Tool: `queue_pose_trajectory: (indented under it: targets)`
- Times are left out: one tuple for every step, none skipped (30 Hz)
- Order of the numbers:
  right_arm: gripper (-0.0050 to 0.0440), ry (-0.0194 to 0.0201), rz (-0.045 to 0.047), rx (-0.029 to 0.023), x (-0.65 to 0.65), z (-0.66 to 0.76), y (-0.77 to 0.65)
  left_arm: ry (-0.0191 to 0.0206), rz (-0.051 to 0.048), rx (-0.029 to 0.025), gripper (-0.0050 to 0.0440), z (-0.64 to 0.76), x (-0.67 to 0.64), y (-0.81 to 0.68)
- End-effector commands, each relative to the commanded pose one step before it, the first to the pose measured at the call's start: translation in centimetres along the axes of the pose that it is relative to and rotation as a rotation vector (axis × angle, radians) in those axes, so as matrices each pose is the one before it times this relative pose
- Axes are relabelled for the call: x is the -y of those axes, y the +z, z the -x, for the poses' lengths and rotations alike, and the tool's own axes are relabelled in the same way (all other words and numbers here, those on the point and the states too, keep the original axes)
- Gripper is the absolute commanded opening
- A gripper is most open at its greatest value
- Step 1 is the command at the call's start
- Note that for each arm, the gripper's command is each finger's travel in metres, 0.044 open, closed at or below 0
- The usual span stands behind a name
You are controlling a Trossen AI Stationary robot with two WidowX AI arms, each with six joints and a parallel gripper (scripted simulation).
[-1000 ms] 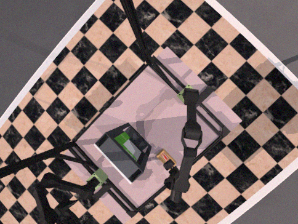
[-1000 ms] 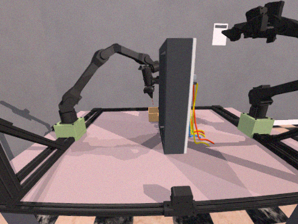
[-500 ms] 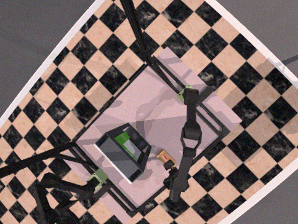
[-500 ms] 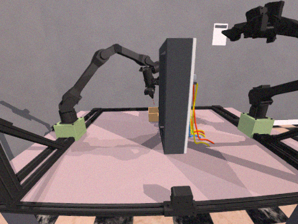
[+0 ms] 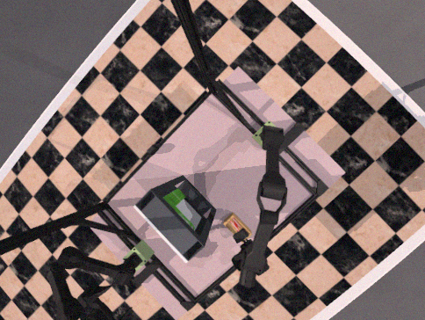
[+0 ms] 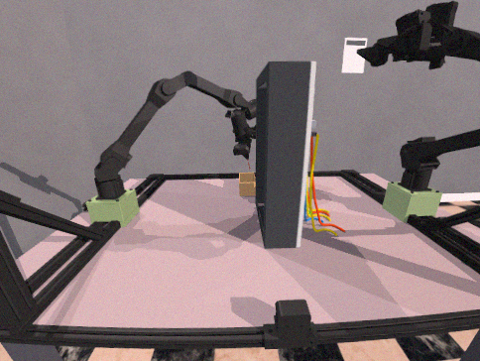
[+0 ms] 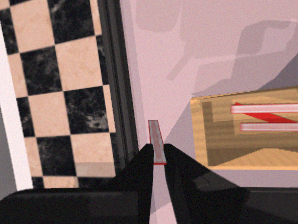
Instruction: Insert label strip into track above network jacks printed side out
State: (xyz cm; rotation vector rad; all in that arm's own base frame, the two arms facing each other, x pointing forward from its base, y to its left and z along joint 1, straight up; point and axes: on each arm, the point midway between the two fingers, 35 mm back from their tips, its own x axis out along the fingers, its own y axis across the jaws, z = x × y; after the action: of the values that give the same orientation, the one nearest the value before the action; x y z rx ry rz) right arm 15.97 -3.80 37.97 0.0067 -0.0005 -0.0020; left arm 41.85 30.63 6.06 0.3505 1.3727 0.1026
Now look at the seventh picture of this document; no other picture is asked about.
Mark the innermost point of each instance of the red flat strip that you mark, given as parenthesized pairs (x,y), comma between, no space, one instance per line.
(270,117)

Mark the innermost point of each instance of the cardboard box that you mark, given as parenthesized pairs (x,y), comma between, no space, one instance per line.
(219,143)

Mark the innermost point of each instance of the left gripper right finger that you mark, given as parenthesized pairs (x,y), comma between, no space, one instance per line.
(200,196)

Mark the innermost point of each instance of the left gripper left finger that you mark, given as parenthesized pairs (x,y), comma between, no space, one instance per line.
(90,205)

